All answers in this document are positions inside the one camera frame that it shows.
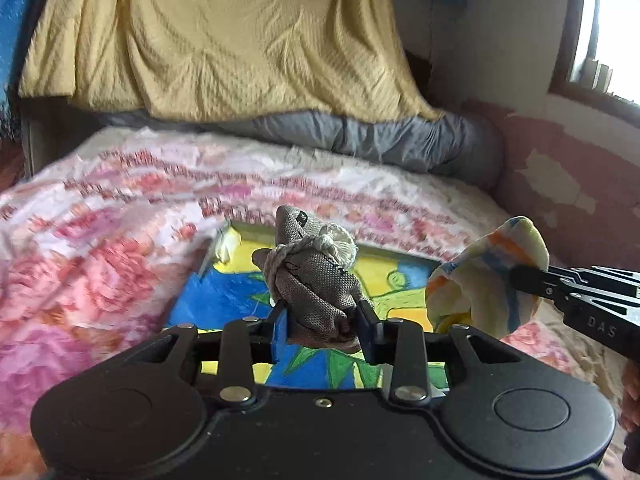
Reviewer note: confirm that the pink floral bed sheet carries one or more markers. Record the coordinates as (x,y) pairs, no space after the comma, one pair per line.
(96,248)

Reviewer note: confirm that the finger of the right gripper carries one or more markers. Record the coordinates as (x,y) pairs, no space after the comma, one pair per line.
(617,285)

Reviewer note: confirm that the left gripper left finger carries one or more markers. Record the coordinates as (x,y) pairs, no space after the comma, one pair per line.
(243,344)

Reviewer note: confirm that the grey rolled quilt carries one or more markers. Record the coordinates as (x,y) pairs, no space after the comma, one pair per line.
(467,148)

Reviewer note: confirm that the yellow textured hanging blanket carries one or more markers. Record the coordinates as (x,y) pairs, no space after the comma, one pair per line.
(220,60)

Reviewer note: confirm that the blue bicycle print curtain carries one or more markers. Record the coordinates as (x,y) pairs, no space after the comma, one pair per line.
(14,14)

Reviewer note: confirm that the colourful painted storage box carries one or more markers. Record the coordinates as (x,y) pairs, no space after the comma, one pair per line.
(228,286)

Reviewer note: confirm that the white orange blue striped cloth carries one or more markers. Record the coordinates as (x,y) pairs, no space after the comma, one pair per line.
(474,288)

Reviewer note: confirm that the person's right hand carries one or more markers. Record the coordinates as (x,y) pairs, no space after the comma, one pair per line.
(630,405)

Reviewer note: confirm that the window with dark frame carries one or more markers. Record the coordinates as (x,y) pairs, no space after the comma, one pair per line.
(598,60)

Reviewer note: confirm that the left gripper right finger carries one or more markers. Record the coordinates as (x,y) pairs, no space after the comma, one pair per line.
(399,344)

